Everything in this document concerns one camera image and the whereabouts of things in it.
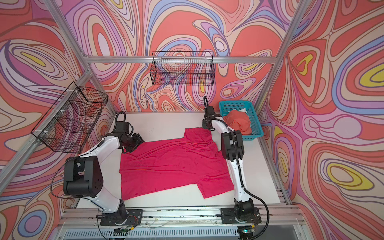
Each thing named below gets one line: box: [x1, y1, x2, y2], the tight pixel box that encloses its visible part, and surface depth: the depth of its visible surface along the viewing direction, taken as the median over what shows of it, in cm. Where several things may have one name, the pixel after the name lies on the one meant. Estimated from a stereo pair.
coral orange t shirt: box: [223, 110, 252, 135], surface depth 109 cm
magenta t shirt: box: [119, 128, 235, 201], surface depth 93 cm
